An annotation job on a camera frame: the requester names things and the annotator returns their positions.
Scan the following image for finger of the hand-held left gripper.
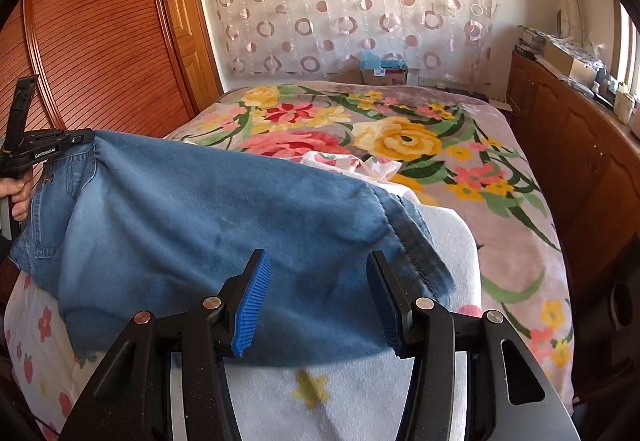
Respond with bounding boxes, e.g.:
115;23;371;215
65;128;96;154

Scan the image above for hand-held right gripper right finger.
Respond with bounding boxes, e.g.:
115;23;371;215
366;251;581;441

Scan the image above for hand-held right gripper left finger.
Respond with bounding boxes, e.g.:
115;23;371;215
59;249;272;441

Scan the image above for blue denim pants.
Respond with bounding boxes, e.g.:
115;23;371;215
10;130;458;367

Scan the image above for person's left hand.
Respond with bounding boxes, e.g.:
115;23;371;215
0;177;34;222

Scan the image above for white strawberry flower print sheet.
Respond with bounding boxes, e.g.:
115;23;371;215
5;148;483;441

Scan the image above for slatted wooden wardrobe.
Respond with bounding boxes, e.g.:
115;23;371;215
0;0;197;149

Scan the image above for wooden door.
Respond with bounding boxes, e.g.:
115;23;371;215
156;0;224;102

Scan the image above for floral plush blanket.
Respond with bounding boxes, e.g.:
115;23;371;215
162;83;576;404

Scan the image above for dark object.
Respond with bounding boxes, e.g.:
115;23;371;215
569;241;640;424

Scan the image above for cardboard box with blue cloth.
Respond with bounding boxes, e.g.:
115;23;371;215
357;52;410;86

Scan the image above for wooden side cabinet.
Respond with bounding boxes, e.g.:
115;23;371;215
507;48;640;252

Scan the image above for tan cardboard box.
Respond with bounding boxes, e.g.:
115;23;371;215
542;41;597;82

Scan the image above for window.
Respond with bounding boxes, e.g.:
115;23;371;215
614;0;640;96

